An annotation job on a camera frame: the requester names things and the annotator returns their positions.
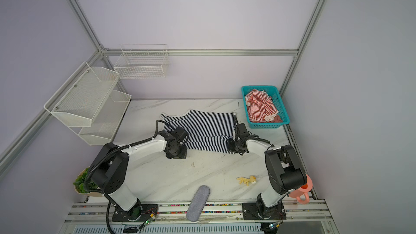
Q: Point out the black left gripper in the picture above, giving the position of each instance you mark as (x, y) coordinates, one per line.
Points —
(183, 154)

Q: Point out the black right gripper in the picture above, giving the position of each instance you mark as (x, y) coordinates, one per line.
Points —
(228, 147)

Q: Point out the blue white striped tank top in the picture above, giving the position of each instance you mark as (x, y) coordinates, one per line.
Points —
(207, 131)

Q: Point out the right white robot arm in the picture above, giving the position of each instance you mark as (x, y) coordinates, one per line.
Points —
(284, 168)

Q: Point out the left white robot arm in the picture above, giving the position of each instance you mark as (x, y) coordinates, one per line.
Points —
(108, 173)

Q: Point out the red white striped tank top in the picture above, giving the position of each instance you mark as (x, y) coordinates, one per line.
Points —
(261, 108)

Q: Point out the yellow toy giraffe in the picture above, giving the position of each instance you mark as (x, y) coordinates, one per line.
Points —
(247, 180)

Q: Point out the grey fabric pouch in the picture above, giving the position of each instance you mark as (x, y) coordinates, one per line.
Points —
(198, 203)

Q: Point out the teal plastic basket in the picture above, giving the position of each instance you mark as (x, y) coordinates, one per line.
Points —
(273, 92)

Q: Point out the pink watering can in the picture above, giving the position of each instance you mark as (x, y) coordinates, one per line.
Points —
(302, 193)

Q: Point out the green potted plant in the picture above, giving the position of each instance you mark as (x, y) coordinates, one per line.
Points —
(79, 185)

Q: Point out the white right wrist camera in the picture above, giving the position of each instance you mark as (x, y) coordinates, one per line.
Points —
(240, 129)

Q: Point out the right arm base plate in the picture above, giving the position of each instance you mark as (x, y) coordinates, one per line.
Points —
(256, 211)

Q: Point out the white wire wall basket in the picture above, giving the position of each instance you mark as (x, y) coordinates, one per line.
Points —
(142, 61)

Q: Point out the white mesh wall shelf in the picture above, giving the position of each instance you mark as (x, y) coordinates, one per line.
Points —
(90, 105)

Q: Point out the horizontal aluminium frame bar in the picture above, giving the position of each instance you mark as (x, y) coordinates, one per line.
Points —
(207, 52)

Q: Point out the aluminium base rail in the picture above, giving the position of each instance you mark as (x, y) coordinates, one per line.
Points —
(214, 212)

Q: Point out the aluminium frame corner post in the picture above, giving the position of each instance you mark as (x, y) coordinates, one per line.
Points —
(100, 51)

